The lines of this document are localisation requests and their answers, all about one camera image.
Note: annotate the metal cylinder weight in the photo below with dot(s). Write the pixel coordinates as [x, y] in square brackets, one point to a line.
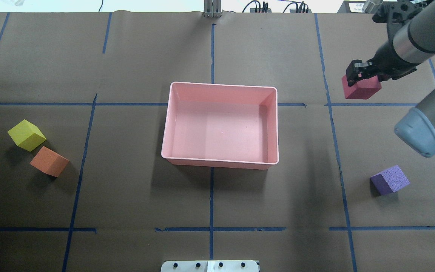
[371, 6]

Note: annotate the far orange black connector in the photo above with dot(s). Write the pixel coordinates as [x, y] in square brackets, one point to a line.
[257, 6]

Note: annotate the near orange black connector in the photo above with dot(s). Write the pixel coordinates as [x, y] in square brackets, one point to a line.
[296, 7]

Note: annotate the orange foam block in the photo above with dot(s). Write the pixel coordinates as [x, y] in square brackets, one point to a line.
[49, 162]

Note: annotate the orange black connector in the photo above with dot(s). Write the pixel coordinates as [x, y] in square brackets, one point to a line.
[296, 7]
[257, 6]

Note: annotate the pink plastic bin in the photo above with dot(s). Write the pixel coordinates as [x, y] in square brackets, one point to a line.
[216, 125]

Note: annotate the pink red foam block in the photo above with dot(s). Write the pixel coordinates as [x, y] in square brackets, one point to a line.
[362, 90]

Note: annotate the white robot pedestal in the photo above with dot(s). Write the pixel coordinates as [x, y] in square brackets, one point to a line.
[211, 266]

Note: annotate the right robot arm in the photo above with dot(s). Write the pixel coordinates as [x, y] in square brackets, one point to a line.
[410, 47]

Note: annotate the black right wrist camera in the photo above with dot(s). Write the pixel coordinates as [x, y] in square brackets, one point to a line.
[396, 14]

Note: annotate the yellow foam block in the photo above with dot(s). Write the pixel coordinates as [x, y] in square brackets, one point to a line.
[26, 135]

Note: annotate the purple foam block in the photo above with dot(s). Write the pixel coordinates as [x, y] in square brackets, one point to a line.
[390, 180]

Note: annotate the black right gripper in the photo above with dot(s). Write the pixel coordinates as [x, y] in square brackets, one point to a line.
[385, 58]

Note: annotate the aluminium frame post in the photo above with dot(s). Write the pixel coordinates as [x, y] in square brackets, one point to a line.
[212, 9]

